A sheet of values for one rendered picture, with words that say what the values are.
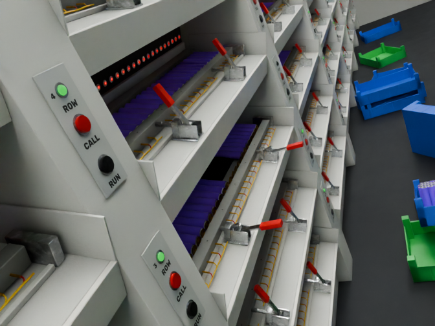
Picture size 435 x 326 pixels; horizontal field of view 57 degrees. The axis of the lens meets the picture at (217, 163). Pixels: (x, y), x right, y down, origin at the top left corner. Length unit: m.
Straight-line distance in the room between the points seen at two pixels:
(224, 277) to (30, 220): 0.30
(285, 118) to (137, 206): 0.66
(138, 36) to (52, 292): 0.31
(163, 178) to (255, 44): 0.56
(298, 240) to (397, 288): 0.41
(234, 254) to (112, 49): 0.35
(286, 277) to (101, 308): 0.53
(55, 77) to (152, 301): 0.23
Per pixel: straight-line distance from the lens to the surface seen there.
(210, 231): 0.65
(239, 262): 0.62
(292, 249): 0.91
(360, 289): 1.28
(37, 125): 0.35
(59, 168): 0.36
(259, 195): 0.76
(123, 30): 0.50
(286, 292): 0.83
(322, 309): 1.04
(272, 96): 1.01
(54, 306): 0.37
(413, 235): 1.41
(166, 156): 0.54
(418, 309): 1.21
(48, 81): 0.37
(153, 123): 0.59
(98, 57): 0.45
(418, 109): 1.74
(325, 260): 1.16
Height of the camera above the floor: 0.89
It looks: 21 degrees down
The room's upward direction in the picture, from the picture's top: 25 degrees counter-clockwise
